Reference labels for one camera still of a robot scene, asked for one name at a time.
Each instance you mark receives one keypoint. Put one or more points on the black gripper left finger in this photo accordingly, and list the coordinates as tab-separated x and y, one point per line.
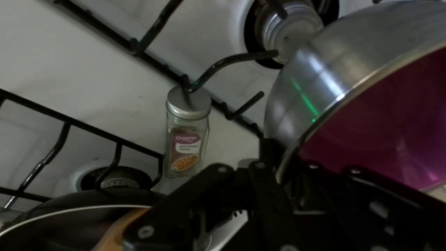
200	213

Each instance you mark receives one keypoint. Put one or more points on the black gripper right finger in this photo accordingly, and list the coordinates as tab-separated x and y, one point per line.
371	218

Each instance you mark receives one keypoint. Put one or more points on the silver metal bowl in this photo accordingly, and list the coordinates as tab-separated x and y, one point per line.
325	70

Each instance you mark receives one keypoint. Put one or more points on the white gas stove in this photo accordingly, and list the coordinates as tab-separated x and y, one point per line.
92	60

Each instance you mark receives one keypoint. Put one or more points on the glass spice jar silver lid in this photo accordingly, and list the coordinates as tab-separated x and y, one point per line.
187	139

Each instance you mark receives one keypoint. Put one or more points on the wooden spatula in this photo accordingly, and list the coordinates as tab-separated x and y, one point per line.
119	230

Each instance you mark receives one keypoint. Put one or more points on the black frying pan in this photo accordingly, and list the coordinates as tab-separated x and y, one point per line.
56	223

